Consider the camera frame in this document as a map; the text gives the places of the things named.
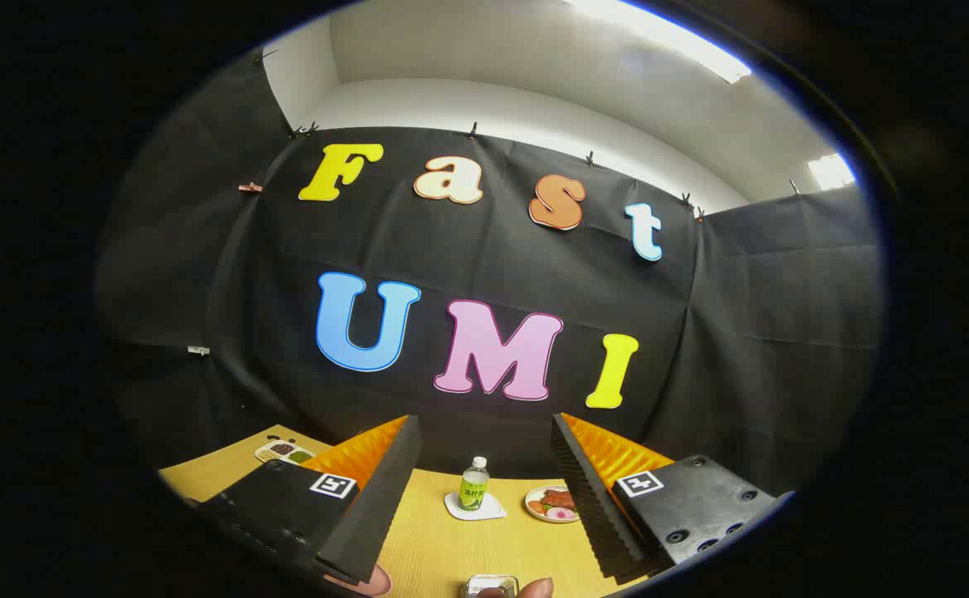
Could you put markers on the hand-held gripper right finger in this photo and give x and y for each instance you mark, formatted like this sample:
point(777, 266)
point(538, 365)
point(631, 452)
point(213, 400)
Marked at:
point(592, 507)

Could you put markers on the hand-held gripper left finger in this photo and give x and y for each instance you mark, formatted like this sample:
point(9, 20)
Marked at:
point(376, 498)

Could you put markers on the plate of toy food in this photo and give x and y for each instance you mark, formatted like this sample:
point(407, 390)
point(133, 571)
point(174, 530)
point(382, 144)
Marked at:
point(552, 503)

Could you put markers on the long ceiling light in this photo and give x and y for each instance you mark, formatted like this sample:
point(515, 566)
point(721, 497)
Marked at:
point(667, 37)

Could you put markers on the white divided seasoning dish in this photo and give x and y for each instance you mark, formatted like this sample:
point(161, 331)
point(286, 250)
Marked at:
point(283, 451)

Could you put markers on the small ceiling light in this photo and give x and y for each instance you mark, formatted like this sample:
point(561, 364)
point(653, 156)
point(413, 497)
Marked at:
point(831, 171)

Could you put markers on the green label drink bottle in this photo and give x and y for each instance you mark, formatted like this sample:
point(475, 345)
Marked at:
point(473, 486)

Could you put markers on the pink plate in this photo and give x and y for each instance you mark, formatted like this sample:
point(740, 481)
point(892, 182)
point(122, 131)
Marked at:
point(378, 581)

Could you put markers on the pink cloth clip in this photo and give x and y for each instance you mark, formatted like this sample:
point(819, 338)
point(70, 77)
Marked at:
point(249, 188)

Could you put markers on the white coaster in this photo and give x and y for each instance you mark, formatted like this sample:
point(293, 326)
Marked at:
point(494, 509)

